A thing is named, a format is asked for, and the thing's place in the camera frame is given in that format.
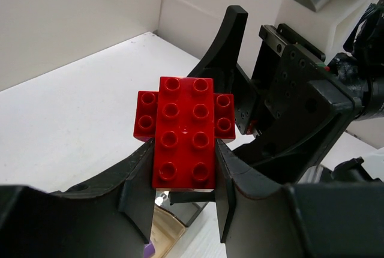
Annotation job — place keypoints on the grey plastic container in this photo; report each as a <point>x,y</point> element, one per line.
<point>184,206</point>

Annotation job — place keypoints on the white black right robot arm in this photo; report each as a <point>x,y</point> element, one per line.
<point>358,65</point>

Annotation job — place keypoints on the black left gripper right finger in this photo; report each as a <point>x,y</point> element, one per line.
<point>258,217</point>

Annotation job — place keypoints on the red lego brick assembly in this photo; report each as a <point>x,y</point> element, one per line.
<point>184,117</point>

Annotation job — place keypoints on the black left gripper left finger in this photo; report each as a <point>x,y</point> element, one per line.
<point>108,215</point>

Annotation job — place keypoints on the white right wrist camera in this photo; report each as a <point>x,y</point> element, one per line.
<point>326,24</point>

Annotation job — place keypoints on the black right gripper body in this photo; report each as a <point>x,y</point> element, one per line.
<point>289,75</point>

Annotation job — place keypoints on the purple lego brick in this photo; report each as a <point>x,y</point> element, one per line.
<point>149,250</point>

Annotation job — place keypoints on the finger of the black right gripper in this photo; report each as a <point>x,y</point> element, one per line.
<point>223,53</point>
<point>309,134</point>

